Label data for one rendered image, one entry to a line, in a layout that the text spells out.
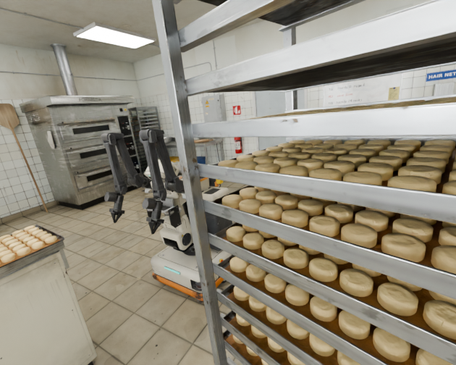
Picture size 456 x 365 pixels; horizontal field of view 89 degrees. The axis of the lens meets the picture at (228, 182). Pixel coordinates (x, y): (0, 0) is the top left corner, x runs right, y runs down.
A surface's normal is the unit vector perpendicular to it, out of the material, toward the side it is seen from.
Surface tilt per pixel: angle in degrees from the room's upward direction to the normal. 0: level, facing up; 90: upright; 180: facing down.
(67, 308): 90
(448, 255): 0
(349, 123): 90
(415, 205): 90
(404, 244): 0
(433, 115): 90
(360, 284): 0
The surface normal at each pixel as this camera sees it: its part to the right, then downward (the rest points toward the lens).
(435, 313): -0.11, -0.95
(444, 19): -0.71, 0.27
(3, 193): 0.86, 0.06
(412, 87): -0.50, 0.30
